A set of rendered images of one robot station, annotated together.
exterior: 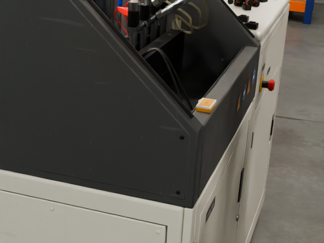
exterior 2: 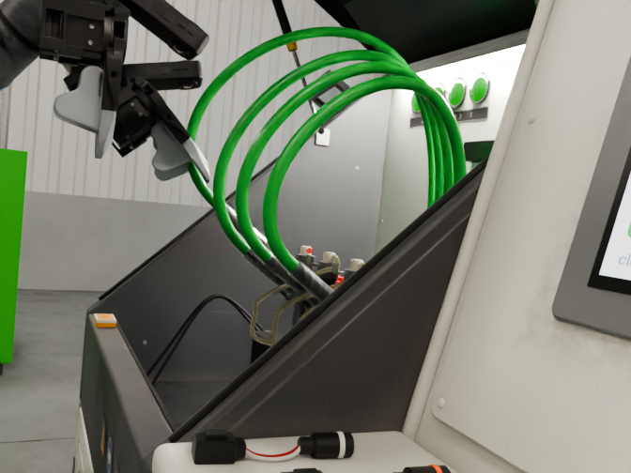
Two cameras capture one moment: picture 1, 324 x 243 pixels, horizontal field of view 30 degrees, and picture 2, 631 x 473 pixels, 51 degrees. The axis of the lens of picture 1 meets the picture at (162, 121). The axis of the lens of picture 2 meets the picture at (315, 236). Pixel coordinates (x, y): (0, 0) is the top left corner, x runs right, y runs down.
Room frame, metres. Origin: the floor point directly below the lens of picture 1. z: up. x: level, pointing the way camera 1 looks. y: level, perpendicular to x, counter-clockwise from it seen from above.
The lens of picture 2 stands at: (2.12, -0.50, 1.18)
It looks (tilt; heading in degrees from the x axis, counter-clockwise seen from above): 3 degrees down; 140
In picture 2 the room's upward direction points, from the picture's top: 6 degrees clockwise
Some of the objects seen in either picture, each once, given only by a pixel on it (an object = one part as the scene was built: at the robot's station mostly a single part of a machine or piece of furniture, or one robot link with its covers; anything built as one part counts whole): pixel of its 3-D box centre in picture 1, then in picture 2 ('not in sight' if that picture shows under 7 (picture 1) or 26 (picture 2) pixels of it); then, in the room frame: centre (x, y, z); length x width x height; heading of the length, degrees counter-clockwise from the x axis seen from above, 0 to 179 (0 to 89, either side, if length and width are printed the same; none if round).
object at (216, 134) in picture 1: (224, 109); (117, 421); (1.34, -0.15, 0.87); 0.62 x 0.04 x 0.16; 163
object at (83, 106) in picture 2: not in sight; (84, 111); (1.45, -0.26, 1.24); 0.06 x 0.03 x 0.09; 73
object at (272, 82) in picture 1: (267, 84); not in sight; (1.76, -0.32, 0.80); 0.05 x 0.04 x 0.05; 163
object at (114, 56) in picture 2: not in sight; (110, 68); (1.46, -0.24, 1.29); 0.05 x 0.02 x 0.09; 163
